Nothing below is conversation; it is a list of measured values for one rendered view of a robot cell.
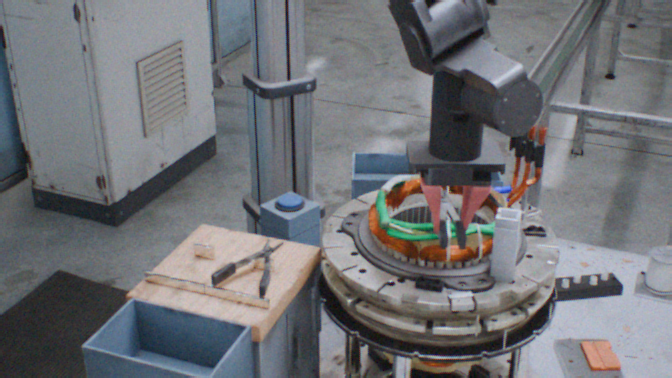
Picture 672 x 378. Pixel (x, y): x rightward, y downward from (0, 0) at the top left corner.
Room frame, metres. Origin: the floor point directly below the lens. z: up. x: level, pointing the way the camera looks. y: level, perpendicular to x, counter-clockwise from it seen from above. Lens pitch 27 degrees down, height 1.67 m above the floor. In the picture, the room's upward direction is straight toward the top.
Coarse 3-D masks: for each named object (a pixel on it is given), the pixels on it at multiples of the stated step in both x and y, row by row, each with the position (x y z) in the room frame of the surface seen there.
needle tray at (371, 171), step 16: (352, 160) 1.29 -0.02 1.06; (368, 160) 1.31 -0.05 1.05; (384, 160) 1.31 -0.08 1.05; (400, 160) 1.31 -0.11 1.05; (352, 176) 1.22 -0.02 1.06; (368, 176) 1.30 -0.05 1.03; (384, 176) 1.30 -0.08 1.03; (496, 176) 1.25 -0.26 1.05; (352, 192) 1.21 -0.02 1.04; (368, 192) 1.21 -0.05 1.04
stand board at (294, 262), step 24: (192, 240) 1.02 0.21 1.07; (216, 240) 1.02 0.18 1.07; (240, 240) 1.02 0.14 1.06; (264, 240) 1.02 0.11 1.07; (168, 264) 0.95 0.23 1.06; (192, 264) 0.95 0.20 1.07; (216, 264) 0.95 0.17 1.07; (288, 264) 0.95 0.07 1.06; (312, 264) 0.97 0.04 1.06; (144, 288) 0.89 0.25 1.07; (168, 288) 0.89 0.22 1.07; (240, 288) 0.89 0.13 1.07; (288, 288) 0.90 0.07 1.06; (216, 312) 0.84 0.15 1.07; (240, 312) 0.84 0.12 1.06; (264, 312) 0.84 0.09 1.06
